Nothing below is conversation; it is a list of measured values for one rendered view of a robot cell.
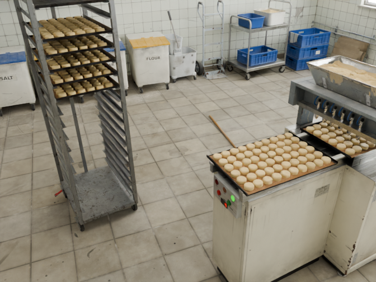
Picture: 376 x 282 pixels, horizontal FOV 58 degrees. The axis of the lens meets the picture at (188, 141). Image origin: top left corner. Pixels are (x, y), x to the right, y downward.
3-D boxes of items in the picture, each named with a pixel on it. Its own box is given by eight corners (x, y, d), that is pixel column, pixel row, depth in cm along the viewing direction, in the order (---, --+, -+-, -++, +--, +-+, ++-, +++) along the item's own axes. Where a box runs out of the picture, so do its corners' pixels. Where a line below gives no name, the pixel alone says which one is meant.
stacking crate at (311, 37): (313, 38, 619) (314, 27, 609) (329, 43, 588) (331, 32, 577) (285, 42, 599) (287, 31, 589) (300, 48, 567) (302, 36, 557)
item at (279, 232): (288, 231, 266) (306, 131, 221) (322, 263, 240) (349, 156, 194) (210, 267, 239) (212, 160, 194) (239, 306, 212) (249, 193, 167)
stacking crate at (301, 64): (310, 60, 638) (313, 50, 628) (324, 67, 605) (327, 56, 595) (282, 64, 622) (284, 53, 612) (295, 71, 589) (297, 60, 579)
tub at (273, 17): (267, 19, 582) (268, 7, 572) (286, 24, 549) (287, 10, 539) (250, 22, 567) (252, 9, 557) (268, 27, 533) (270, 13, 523)
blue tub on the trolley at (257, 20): (250, 22, 562) (252, 12, 554) (265, 27, 530) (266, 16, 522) (235, 24, 551) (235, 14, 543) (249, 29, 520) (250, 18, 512)
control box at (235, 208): (217, 192, 200) (218, 172, 193) (241, 216, 181) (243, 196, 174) (212, 193, 198) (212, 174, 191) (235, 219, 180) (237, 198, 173)
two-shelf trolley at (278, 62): (264, 63, 630) (271, -2, 573) (286, 72, 585) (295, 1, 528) (226, 71, 596) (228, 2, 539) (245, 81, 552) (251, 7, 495)
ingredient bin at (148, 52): (137, 95, 510) (132, 43, 471) (130, 81, 562) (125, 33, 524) (172, 90, 524) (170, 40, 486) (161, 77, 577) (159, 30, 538)
